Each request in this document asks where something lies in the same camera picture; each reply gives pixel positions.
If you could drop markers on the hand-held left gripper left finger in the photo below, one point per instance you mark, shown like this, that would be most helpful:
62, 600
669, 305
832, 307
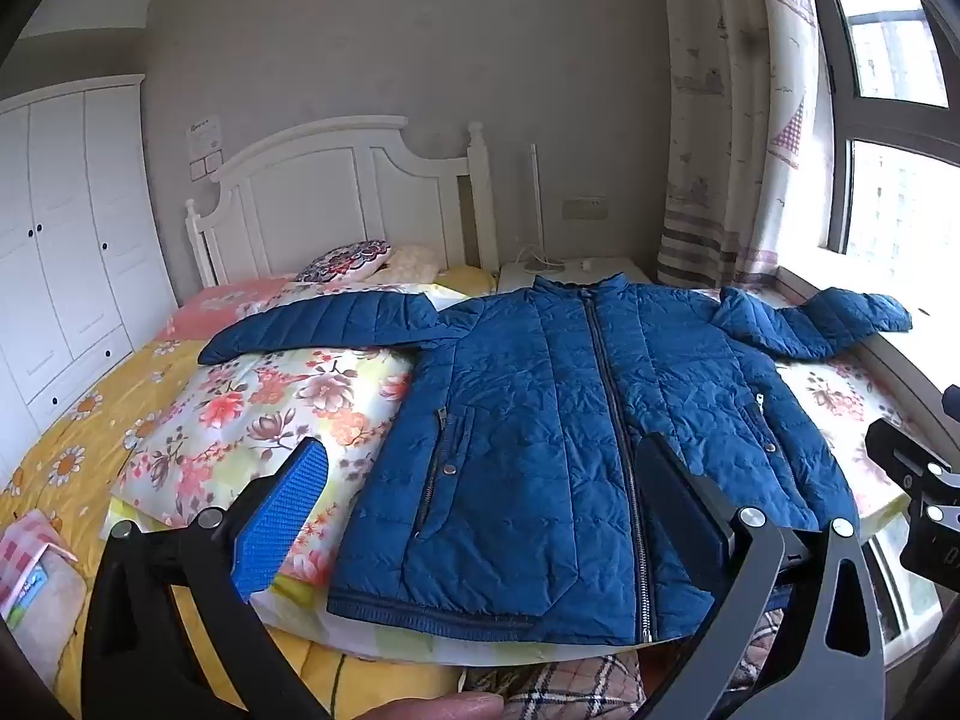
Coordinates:
289, 510

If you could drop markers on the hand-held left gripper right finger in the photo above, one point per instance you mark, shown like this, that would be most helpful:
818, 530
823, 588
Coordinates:
679, 510

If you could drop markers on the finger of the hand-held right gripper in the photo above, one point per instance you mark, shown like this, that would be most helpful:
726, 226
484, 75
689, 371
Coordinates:
953, 405
900, 457

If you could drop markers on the blue quilted jacket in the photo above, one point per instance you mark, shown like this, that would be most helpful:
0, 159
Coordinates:
525, 427

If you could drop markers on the person's left hand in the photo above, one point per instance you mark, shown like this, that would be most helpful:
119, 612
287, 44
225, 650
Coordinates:
442, 709

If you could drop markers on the floral blanket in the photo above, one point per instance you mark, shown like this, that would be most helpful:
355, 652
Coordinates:
247, 405

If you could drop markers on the plaid clothing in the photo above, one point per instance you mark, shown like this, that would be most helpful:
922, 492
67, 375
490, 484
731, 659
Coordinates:
585, 690

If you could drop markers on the pink pillow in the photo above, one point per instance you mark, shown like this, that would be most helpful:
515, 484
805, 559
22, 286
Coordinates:
217, 304

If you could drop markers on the yellow flower bed sheet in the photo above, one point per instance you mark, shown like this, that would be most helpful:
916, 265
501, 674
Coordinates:
90, 420

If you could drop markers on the dark framed window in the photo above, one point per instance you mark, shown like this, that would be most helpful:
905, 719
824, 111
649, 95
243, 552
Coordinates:
892, 187

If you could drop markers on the mandala patterned pillow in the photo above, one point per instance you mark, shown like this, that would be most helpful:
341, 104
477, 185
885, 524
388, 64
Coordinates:
345, 261

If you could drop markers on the pink checked cloth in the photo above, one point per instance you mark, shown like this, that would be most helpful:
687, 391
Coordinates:
22, 547

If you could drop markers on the cream pillow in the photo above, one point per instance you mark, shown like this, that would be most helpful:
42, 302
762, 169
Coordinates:
412, 264

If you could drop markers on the white nightstand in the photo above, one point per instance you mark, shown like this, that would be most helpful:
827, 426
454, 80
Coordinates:
517, 276

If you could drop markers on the white bed headboard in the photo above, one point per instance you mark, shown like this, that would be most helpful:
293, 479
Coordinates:
315, 195

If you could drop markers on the white wardrobe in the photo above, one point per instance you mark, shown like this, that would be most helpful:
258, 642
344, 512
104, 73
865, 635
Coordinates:
67, 255

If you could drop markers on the sailboat print curtain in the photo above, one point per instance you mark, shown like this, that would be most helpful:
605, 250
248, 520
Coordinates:
720, 127

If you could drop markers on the wall socket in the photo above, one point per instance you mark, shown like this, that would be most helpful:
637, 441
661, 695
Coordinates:
584, 208

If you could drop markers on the paper wall notice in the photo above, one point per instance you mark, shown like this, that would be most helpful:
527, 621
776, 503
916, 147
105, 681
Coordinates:
205, 146

